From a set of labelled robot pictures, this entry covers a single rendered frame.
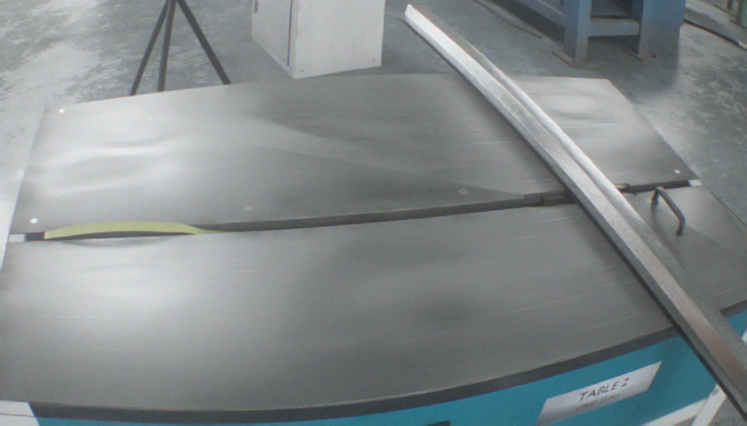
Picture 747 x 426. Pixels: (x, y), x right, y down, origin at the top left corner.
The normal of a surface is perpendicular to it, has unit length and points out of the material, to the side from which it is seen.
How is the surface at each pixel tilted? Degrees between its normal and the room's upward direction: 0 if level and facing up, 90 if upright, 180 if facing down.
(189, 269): 0
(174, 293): 0
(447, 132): 0
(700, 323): 75
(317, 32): 90
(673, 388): 90
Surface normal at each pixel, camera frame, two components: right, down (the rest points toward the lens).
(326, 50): 0.44, 0.50
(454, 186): 0.05, -0.85
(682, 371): 0.22, 0.53
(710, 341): -0.90, -0.11
